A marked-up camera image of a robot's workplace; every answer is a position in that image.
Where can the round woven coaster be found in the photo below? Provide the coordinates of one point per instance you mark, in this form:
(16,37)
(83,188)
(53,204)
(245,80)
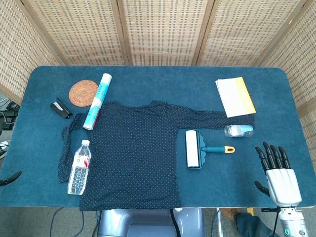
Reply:
(81,92)

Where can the white and yellow booklet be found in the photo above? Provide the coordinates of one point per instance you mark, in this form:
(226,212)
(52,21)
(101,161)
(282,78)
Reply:
(234,97)

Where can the small clear bottle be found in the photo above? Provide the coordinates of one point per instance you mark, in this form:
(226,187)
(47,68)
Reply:
(238,130)

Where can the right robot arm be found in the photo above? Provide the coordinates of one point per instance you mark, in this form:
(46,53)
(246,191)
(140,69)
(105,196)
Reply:
(293,222)

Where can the person's jeans leg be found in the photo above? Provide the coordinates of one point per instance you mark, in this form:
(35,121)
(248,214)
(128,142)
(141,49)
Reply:
(254,225)

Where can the teal lint roller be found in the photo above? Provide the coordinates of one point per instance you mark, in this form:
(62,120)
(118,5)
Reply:
(192,148)

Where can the blue table cover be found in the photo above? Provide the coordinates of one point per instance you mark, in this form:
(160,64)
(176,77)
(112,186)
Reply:
(158,84)

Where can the blue-grey robot torso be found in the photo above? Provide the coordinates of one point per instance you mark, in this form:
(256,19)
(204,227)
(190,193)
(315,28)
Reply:
(148,223)

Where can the woven folding screen panel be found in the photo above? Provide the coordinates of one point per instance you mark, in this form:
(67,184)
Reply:
(81,32)
(304,64)
(163,32)
(14,49)
(247,32)

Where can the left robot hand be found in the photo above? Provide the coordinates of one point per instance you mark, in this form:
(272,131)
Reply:
(10,178)

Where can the white shoe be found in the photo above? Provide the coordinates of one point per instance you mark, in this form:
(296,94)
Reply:
(3,149)

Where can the navy polka dot shirt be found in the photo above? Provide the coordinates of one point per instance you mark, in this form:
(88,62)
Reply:
(135,148)

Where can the large clear water bottle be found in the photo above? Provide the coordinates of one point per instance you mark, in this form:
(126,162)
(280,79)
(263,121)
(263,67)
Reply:
(79,170)

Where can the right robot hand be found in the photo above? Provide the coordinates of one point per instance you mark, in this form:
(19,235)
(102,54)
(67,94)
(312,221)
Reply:
(282,184)

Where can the plastic wrap roll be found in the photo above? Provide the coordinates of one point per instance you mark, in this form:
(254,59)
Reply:
(97,101)

